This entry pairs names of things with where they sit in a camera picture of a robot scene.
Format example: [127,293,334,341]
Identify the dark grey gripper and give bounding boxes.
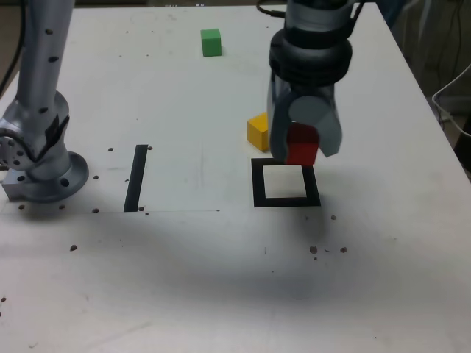
[266,71,345,165]

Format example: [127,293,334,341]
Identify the red cube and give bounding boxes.
[286,124,319,166]

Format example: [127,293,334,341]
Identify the yellow cube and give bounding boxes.
[247,113,272,153]

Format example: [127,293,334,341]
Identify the green cube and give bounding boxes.
[200,28,223,57]

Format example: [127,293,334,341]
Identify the black tape square outline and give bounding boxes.
[250,157,322,209]

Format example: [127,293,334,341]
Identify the black tape strip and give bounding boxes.
[123,144,149,213]

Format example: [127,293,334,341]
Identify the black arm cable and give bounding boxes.
[256,0,288,18]

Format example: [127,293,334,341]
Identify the white cable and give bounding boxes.
[431,63,471,138]

